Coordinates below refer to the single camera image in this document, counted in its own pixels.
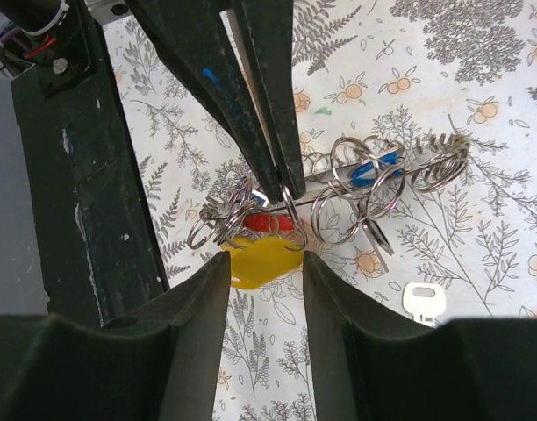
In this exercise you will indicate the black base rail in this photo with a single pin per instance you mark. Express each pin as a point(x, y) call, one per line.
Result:
point(98, 253)

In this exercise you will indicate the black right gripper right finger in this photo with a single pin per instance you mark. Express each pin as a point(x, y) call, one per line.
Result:
point(370, 363)

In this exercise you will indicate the blue key tag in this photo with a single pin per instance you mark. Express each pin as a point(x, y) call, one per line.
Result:
point(365, 174)

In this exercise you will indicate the red key tag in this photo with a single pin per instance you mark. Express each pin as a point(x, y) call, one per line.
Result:
point(265, 222)

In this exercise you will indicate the silver loose key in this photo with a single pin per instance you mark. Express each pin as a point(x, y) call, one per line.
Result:
point(424, 302)

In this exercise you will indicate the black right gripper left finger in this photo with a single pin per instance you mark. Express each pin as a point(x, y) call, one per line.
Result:
point(158, 362)

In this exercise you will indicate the yellow headed key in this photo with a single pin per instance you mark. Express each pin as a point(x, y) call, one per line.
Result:
point(255, 263)

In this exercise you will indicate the floral table mat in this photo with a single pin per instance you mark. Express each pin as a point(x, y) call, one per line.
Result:
point(394, 69)

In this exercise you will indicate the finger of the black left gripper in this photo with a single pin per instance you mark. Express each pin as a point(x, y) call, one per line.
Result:
point(191, 41)
point(263, 33)

